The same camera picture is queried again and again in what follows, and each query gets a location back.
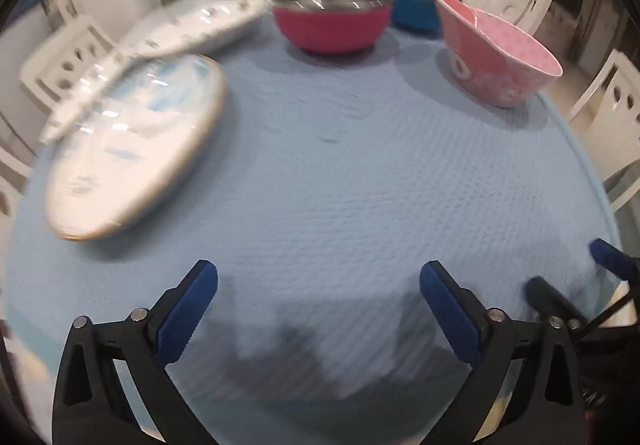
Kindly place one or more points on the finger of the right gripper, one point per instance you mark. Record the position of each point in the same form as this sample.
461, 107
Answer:
620, 264
547, 301

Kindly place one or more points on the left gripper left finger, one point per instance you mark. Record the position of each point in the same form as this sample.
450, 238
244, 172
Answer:
91, 407

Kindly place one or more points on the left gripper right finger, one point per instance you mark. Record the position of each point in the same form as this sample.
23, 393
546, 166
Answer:
545, 407

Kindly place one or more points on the pink cartoon bowl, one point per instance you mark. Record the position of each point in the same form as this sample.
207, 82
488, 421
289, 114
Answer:
494, 60

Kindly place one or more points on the gold rimmed blue plate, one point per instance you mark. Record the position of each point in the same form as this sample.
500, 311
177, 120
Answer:
134, 143

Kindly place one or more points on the floral octagonal plate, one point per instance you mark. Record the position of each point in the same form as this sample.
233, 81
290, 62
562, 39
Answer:
85, 92
203, 31

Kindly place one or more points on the red steel bowl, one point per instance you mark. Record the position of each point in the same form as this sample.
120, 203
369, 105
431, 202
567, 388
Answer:
330, 27

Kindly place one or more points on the white chair near right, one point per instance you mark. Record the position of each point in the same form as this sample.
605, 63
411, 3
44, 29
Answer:
612, 139

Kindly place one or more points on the light blue table mat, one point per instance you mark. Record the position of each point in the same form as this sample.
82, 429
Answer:
327, 185

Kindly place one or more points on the white chair far left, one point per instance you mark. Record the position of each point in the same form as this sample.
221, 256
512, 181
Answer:
58, 63

